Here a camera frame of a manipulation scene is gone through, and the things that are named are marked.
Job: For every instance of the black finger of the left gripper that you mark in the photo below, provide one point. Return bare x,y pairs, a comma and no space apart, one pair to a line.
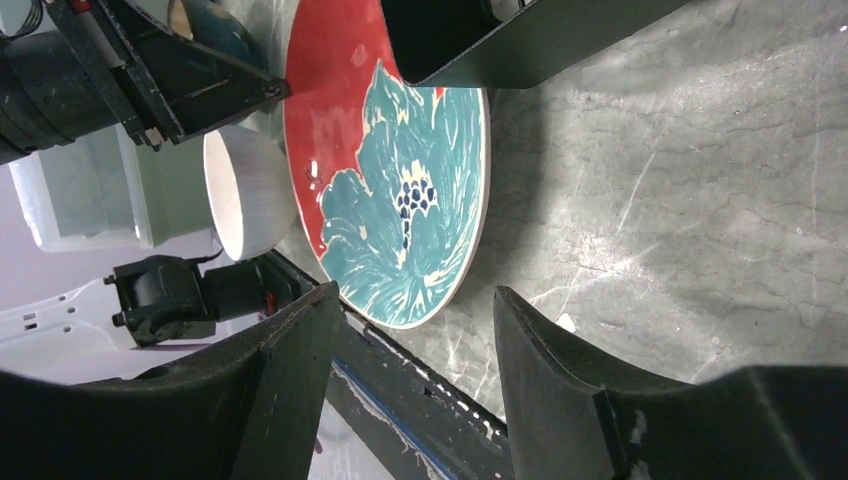
464,43

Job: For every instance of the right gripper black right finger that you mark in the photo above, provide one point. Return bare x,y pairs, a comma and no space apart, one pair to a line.
574,411

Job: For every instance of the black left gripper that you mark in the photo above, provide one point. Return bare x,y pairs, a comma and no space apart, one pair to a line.
179,88

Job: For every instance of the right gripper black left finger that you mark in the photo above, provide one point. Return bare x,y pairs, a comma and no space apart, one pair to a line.
246,407

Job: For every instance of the white bowl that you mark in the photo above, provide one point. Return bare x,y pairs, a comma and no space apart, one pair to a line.
249,189

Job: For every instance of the red rimmed bottom plate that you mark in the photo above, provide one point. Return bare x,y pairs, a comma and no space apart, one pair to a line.
392,181

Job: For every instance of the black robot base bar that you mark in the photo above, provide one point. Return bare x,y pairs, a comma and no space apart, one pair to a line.
416,423

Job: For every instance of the dark bowl beige inside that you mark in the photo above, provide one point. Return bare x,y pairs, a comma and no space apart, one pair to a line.
209,24

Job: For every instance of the clear plastic storage box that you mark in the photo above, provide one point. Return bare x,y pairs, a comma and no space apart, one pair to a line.
103,191

